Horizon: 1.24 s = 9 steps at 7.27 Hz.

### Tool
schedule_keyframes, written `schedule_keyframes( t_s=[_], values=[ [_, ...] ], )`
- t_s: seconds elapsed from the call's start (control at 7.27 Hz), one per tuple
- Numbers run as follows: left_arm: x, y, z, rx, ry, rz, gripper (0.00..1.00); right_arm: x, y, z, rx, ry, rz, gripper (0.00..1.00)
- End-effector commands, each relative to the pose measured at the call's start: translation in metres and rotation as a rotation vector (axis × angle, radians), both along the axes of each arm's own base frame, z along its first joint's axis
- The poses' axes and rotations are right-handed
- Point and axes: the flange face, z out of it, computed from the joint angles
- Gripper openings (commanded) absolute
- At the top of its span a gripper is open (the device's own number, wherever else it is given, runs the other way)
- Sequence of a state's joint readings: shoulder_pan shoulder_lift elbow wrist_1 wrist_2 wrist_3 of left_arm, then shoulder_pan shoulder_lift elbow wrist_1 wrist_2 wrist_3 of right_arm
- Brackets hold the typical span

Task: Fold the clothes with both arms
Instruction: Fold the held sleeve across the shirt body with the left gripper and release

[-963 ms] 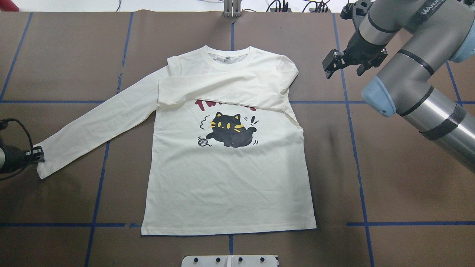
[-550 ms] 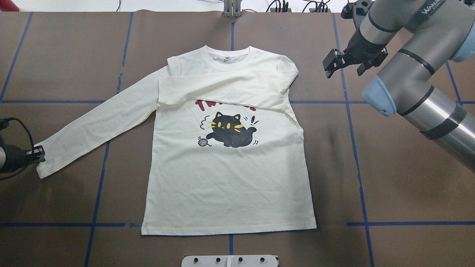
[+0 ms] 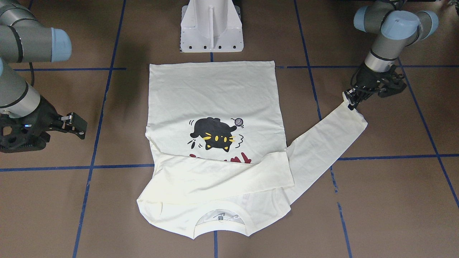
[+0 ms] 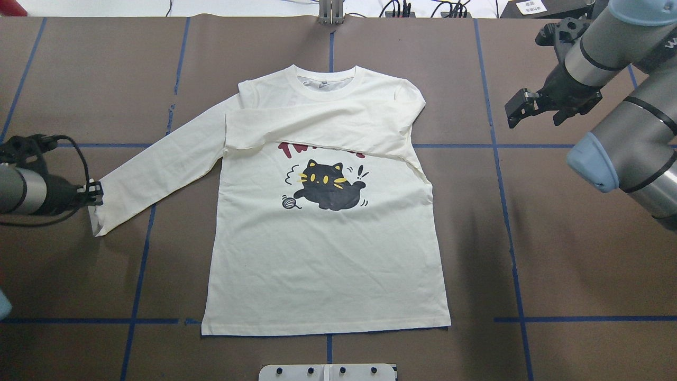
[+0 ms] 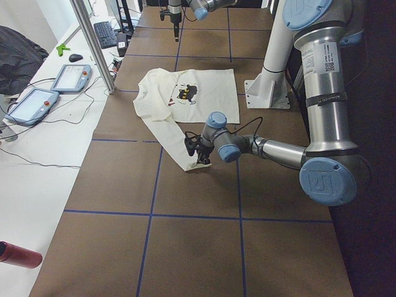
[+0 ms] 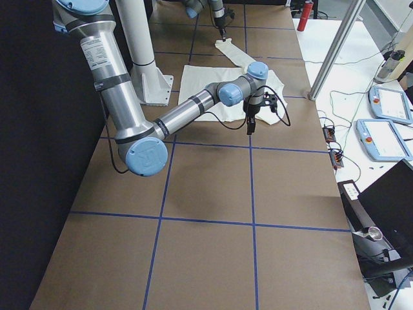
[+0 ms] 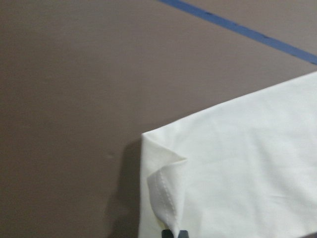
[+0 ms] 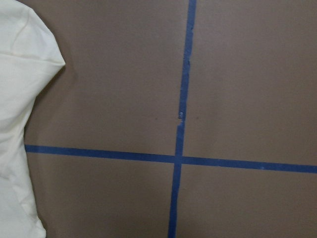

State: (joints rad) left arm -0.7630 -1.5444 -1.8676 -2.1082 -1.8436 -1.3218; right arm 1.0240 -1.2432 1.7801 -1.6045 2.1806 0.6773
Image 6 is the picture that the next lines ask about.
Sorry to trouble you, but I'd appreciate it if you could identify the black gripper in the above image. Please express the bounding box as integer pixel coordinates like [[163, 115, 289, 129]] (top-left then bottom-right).
[[212, 11, 234, 41], [243, 92, 277, 134]]

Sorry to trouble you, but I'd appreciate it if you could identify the cream long-sleeve cat shirt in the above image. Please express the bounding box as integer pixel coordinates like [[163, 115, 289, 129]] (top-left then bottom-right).
[[177, 37, 288, 127]]

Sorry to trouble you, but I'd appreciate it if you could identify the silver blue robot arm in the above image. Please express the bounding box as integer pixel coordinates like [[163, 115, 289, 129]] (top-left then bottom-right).
[[181, 0, 235, 42], [52, 1, 281, 177]]

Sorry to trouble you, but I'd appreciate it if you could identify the upper orange black adapter box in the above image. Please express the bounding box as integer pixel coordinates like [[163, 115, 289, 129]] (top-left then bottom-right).
[[322, 127, 336, 143]]

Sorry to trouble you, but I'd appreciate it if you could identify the orange black adapter box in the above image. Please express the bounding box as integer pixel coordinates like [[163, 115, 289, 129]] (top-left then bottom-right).
[[328, 150, 344, 171], [322, 127, 336, 143]]

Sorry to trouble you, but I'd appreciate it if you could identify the lower orange black adapter box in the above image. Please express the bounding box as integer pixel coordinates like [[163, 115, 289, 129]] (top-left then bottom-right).
[[328, 150, 344, 171]]

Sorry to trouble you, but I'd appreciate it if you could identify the red cylinder bottle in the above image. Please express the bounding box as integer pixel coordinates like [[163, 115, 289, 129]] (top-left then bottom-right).
[[297, 0, 314, 32]]

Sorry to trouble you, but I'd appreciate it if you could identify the lower teach pendant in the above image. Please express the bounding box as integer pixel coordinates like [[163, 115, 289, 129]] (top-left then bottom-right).
[[356, 119, 412, 162]]

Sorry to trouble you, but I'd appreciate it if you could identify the teach pendant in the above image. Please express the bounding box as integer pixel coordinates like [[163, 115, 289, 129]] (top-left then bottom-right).
[[356, 119, 412, 162], [368, 85, 412, 125]]

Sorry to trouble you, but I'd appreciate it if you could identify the upper teach pendant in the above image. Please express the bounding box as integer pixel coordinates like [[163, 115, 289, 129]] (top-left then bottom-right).
[[368, 85, 412, 125]]

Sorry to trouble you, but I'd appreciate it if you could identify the black monitor screen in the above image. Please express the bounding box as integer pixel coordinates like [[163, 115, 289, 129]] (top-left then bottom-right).
[[358, 160, 412, 256]]

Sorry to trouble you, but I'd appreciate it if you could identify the silver metal cup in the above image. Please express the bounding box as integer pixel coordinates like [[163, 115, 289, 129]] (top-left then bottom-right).
[[365, 226, 383, 242]]

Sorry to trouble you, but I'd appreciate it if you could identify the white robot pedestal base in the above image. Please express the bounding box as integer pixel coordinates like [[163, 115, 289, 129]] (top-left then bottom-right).
[[116, 0, 174, 107]]

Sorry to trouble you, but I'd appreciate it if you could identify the aluminium frame post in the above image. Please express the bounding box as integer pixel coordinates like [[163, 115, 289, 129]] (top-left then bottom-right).
[[308, 0, 367, 101]]

